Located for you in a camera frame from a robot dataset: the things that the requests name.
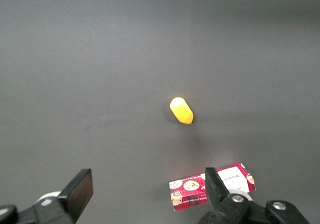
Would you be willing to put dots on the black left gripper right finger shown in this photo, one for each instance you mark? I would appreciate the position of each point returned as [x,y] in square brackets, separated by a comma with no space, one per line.
[217,194]

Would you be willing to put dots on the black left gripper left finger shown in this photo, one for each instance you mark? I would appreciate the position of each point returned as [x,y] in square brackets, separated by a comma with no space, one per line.
[77,194]

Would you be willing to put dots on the red cookie box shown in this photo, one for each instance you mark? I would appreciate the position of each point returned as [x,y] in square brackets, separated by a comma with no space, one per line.
[190,189]

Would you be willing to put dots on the yellow lemon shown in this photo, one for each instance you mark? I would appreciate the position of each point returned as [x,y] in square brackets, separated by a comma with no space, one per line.
[181,111]

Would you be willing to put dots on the dark grey table mat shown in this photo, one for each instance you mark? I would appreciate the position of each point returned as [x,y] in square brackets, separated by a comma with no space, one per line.
[100,84]

